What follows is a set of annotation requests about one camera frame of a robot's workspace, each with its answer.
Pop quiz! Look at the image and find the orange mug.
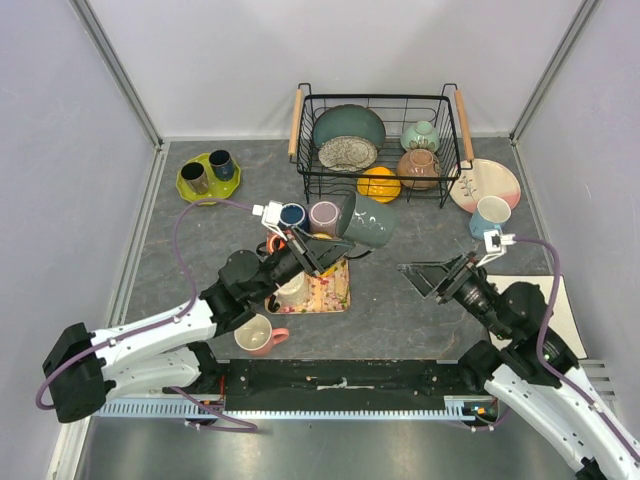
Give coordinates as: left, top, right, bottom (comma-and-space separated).
256, 232, 286, 256

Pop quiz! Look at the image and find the purple mug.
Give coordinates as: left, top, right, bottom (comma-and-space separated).
309, 201, 341, 236

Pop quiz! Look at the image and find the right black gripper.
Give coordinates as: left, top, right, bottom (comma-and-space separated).
395, 249, 512, 338

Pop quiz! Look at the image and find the speckled beige plate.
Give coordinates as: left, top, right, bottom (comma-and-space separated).
318, 136, 378, 172

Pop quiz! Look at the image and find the brown tumbler cup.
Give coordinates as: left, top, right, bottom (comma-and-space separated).
180, 162, 209, 195

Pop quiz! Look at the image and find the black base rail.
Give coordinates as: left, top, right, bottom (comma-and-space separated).
184, 358, 490, 408

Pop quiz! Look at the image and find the dark blue mug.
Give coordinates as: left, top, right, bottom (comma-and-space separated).
279, 202, 310, 233

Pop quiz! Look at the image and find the pink floral plate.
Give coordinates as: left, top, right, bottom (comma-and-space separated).
450, 158, 521, 214

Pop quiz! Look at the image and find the mint green bowl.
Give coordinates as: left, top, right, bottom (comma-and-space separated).
400, 120, 440, 153

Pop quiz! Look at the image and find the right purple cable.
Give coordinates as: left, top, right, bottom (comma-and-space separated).
469, 234, 640, 451

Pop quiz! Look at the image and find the yellow bowl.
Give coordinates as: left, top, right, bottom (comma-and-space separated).
356, 166, 402, 203

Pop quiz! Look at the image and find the black wire dish rack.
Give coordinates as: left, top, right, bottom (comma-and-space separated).
289, 83, 466, 205

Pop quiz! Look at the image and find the dark blue tumbler cup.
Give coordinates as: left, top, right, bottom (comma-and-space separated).
209, 150, 235, 182

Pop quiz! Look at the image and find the dark green mug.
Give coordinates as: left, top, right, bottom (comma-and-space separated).
335, 192, 398, 260

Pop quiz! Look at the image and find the brown pink bowl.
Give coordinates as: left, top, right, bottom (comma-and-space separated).
396, 149, 441, 190

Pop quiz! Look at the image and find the white square board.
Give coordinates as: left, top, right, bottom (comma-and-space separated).
488, 275, 588, 361

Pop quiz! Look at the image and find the green scalloped plate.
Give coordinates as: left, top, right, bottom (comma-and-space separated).
176, 153, 242, 204

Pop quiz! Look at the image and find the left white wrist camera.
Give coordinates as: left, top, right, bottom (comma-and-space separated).
251, 201, 287, 240

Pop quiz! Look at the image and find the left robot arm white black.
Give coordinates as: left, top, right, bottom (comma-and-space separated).
36, 228, 361, 424

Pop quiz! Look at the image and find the light blue cable duct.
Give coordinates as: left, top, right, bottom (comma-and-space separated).
94, 396, 495, 422

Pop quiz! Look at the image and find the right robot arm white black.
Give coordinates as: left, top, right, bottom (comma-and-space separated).
398, 253, 639, 479

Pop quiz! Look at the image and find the light blue mug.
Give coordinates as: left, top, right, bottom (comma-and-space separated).
469, 196, 511, 240

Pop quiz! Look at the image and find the pink mug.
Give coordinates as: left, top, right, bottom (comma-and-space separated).
234, 314, 290, 356

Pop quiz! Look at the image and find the floral placemat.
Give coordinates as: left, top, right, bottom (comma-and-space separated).
264, 260, 351, 315

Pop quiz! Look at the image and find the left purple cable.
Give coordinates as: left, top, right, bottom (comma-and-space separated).
37, 197, 261, 434

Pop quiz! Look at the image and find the teal plate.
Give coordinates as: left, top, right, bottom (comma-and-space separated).
312, 104, 386, 149

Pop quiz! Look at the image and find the purple cable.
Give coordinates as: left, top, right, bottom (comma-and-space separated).
469, 234, 640, 451
37, 197, 261, 434

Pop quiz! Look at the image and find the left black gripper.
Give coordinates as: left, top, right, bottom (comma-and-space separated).
251, 224, 356, 304

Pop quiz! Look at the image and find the beige mug dark handle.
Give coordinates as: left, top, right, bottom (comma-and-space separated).
267, 272, 309, 313

